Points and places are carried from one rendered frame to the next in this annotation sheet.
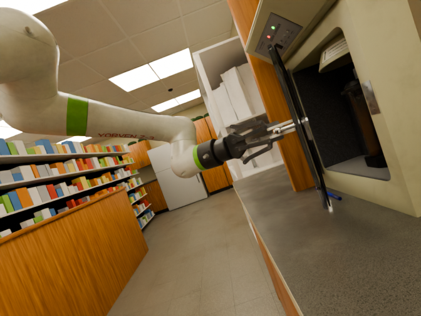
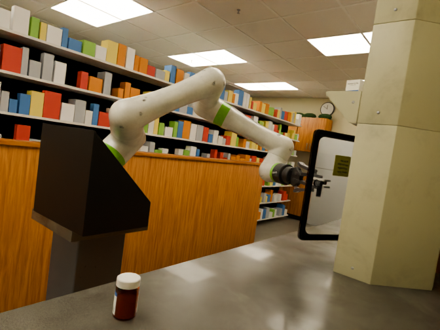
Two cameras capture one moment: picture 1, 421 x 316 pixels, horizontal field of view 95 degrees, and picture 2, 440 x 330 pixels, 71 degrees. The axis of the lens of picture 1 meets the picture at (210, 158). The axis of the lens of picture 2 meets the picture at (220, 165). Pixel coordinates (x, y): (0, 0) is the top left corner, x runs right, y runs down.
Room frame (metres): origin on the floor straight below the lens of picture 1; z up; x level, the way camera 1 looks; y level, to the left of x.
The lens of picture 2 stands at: (-0.63, -0.62, 1.28)
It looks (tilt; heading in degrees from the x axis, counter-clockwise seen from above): 3 degrees down; 37
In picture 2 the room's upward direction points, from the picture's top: 8 degrees clockwise
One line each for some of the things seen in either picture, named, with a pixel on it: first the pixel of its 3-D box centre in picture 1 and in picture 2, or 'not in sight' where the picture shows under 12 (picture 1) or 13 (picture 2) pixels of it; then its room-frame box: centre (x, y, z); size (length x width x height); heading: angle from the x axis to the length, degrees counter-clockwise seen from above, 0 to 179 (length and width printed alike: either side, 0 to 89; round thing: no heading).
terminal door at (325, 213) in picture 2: (300, 125); (338, 188); (0.56, -0.28, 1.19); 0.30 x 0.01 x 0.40; 151
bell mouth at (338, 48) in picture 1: (352, 45); not in sight; (0.52, -0.46, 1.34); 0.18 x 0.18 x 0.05
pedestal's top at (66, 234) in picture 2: not in sight; (91, 219); (0.06, 0.51, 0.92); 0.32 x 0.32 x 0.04; 0
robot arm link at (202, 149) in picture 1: (212, 153); (283, 173); (0.64, -0.01, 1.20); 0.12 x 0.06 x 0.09; 151
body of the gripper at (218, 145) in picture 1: (231, 147); (294, 176); (0.61, -0.08, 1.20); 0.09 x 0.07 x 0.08; 61
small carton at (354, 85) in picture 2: not in sight; (355, 90); (0.50, -0.30, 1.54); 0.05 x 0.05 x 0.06; 74
